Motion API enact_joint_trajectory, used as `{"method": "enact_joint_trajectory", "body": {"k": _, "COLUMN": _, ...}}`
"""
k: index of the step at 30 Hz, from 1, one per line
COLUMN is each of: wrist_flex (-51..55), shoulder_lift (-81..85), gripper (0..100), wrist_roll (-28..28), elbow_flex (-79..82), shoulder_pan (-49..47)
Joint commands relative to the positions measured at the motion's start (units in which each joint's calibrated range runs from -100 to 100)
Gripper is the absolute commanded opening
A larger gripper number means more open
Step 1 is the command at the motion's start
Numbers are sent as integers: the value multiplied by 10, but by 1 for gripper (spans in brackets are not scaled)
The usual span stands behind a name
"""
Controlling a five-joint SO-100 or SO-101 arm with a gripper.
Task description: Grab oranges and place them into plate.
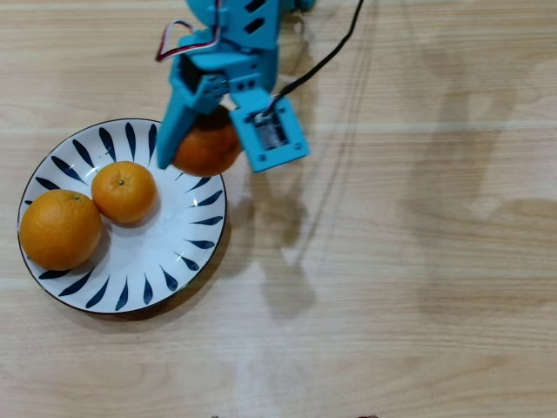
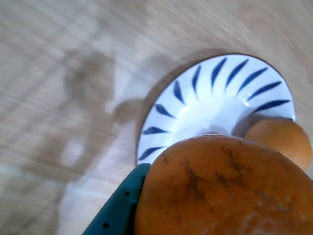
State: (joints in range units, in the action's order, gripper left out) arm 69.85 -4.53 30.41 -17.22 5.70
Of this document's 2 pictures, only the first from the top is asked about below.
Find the small light orange mandarin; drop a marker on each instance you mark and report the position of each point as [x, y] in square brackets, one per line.
[124, 193]

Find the white plate blue leaf pattern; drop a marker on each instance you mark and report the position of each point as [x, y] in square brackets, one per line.
[143, 248]

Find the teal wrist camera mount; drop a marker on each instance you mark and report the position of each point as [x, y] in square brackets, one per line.
[278, 157]

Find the large oval orange fruit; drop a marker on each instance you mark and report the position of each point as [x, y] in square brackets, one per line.
[61, 231]

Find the small deep orange mandarin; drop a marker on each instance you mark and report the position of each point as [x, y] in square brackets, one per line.
[204, 152]

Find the teal robot base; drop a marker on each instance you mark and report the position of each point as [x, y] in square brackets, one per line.
[306, 4]

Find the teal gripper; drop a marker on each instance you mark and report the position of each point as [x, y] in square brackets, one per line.
[179, 117]

